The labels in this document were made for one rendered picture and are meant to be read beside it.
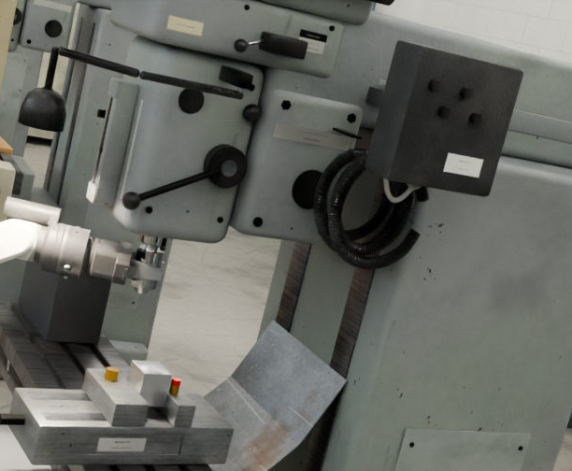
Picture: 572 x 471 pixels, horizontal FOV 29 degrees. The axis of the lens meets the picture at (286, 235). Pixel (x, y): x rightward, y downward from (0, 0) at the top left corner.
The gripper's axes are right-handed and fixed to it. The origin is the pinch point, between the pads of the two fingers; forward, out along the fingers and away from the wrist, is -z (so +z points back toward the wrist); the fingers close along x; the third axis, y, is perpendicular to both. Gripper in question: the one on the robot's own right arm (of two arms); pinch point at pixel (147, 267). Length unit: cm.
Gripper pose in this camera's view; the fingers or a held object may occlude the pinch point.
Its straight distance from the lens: 194.7
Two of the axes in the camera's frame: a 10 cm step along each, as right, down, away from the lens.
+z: -9.6, -2.2, -1.4
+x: -0.9, -2.2, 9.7
